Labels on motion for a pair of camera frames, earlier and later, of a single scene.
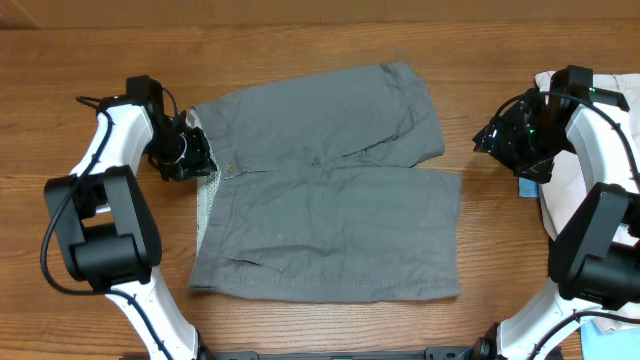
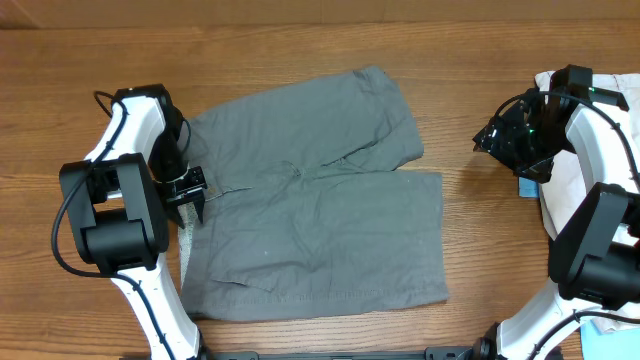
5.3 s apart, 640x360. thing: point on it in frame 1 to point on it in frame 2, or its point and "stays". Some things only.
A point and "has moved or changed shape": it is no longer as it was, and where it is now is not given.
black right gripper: [539, 170] stays
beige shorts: [568, 188] stays
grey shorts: [319, 193] has moved or changed shape
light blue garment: [527, 188] stays
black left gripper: [200, 159] to [194, 190]
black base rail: [434, 353] stays
